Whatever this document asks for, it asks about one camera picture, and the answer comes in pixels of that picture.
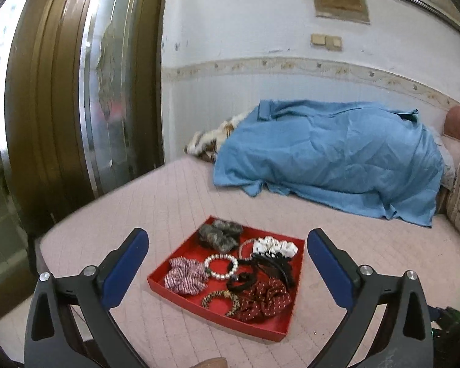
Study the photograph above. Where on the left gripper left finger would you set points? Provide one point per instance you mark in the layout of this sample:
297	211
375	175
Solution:
69	322

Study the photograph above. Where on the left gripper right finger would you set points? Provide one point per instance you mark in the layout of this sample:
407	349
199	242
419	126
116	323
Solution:
404	337

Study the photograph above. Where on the pink plaid scrunchie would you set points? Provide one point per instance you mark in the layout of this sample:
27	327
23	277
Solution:
186	276

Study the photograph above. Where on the black hair clip comb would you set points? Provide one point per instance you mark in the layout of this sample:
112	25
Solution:
275	265

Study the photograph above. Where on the red polka dot scrunchie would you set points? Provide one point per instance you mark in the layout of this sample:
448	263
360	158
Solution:
265	299

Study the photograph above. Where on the white patterned scrunchie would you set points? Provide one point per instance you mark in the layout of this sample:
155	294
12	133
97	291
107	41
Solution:
274	246

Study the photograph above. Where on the grey chiffon scrunchie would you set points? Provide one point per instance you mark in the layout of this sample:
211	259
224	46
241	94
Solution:
221	236

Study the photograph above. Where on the person's left hand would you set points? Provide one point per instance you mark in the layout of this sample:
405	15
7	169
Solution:
216	362

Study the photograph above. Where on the red tray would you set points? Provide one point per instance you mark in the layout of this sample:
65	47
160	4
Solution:
229	274

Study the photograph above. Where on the blue bed sheet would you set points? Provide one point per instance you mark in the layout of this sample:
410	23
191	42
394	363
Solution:
357	157

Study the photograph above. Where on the floral blanket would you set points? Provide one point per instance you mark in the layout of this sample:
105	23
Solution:
205	145

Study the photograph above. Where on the wooden glass door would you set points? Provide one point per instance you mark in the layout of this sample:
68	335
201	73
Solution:
80	116

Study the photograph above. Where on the wall switch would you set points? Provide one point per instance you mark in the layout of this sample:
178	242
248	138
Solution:
333	43
318	39

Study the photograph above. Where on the wall plaque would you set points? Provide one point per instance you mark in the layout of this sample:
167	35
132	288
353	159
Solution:
346	10

